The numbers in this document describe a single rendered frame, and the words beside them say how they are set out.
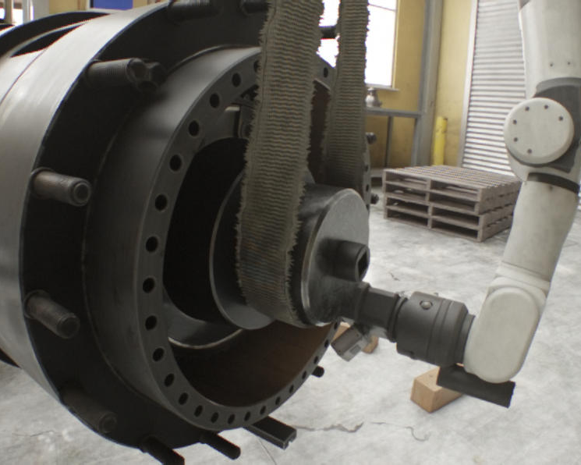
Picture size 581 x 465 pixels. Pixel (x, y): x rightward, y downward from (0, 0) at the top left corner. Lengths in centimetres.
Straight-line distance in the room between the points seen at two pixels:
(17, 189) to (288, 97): 22
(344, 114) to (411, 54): 670
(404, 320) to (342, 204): 20
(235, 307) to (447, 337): 25
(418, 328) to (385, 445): 95
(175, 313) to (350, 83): 30
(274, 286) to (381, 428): 118
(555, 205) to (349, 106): 26
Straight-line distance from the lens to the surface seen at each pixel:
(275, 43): 35
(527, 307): 51
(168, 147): 30
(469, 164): 675
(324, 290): 40
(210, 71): 35
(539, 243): 53
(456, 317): 54
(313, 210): 38
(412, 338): 54
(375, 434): 149
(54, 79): 37
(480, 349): 52
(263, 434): 59
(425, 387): 159
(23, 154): 34
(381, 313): 55
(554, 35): 60
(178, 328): 48
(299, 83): 36
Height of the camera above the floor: 99
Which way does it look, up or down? 16 degrees down
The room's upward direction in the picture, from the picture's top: 3 degrees clockwise
